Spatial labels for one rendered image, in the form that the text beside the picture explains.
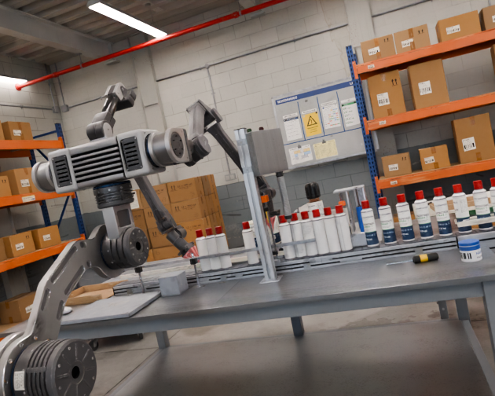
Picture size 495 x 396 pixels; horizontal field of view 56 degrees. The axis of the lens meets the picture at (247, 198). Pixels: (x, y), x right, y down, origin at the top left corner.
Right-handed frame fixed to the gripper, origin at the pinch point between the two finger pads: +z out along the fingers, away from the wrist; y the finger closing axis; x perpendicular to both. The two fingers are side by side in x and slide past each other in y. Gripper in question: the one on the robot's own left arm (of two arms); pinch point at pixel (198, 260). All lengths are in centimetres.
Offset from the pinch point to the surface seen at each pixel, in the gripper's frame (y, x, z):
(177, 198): 296, 103, -107
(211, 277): -5.9, -0.9, 11.0
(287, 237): -2.7, -40.1, 25.5
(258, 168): -18, -59, -3
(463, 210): -3, -98, 71
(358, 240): 2, -59, 50
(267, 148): -12, -67, -6
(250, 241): -2.2, -26.2, 13.5
